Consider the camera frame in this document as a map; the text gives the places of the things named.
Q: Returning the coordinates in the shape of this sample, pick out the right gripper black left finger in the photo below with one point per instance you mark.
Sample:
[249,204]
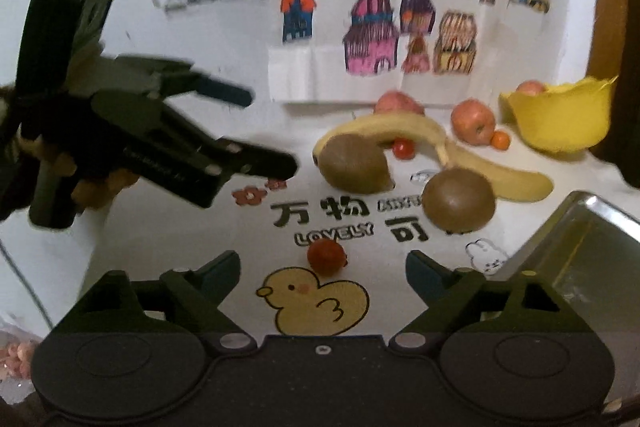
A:
[138,347]

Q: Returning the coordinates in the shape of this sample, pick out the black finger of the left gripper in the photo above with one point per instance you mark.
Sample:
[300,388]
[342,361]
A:
[209,87]
[224,157]

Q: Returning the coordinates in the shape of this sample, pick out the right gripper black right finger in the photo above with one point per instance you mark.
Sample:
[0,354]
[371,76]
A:
[505,347]

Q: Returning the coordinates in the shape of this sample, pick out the brown kiwi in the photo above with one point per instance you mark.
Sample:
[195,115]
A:
[354,164]
[458,200]

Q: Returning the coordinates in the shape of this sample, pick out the red cherry tomato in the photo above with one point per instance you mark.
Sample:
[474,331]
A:
[326,257]

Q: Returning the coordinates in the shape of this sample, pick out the yellow banana curved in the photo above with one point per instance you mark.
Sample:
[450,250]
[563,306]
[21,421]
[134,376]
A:
[386,127]

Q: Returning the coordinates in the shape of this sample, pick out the red apple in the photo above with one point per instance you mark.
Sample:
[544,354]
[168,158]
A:
[397,101]
[473,122]

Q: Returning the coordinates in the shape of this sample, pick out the small orange kumquat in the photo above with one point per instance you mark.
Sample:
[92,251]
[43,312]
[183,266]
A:
[500,140]

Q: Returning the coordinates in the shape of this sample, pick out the operator left hand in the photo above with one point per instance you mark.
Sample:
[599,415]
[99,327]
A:
[93,195]

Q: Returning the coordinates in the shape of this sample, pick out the metal baking tray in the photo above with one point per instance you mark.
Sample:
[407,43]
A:
[588,251]

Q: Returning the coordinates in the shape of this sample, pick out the small cherry tomato under banana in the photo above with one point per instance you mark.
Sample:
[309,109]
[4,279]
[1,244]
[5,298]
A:
[404,149]

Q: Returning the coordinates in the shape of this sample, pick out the colourful houses drawing paper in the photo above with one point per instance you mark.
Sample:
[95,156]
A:
[350,51]

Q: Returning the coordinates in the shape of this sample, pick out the yellow scalloped bowl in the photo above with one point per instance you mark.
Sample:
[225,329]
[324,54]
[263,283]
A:
[565,118]

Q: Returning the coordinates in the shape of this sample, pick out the apple inside yellow bowl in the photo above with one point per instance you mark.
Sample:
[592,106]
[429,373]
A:
[531,87]

